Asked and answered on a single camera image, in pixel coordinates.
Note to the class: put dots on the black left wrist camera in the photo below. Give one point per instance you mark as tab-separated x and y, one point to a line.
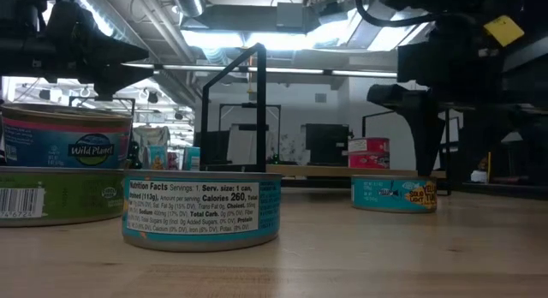
68	19

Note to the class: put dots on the grey vent grille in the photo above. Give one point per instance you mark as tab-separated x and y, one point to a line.
321	97

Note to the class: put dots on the yellow tag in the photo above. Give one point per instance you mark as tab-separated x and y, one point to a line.
504	30

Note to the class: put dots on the black panel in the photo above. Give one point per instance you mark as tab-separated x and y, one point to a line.
216	148

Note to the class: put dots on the white panel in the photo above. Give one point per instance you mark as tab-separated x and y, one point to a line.
242	148

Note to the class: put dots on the white cloth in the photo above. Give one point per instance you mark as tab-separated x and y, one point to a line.
150	137

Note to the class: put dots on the long tube light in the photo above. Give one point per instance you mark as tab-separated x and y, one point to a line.
291	70

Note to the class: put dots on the green Circle Hook can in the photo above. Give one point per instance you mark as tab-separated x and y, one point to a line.
73	199

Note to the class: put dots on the black monitor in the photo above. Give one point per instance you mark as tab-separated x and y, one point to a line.
325	144

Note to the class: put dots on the round silver ventilation duct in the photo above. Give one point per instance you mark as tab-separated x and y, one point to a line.
188	0

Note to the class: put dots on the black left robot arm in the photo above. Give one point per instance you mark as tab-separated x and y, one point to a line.
19	13

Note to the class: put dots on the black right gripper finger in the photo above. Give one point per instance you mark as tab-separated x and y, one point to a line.
424	135
484	131

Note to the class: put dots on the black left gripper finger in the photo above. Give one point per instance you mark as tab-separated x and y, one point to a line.
115	51
115	81

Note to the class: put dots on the small white box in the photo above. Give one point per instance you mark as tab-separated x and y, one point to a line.
478	176

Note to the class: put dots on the black metal table frame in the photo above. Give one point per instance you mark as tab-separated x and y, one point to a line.
505	191

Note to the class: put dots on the grey metal box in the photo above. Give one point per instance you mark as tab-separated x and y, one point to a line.
291	15

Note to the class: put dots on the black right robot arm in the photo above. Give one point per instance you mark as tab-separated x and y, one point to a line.
531	75

